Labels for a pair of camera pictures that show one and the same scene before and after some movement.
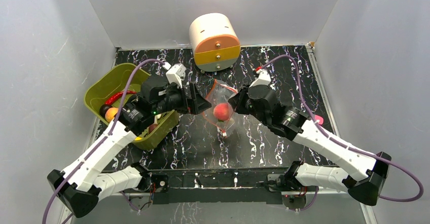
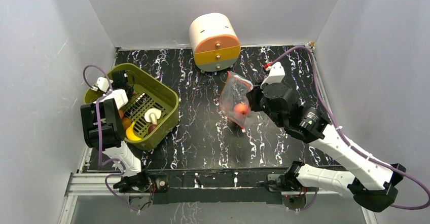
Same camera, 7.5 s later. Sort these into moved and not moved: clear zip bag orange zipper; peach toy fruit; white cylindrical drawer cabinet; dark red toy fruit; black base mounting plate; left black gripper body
Moved: left black gripper body; clear zip bag orange zipper; peach toy fruit
Not moved: white cylindrical drawer cabinet; black base mounting plate; dark red toy fruit
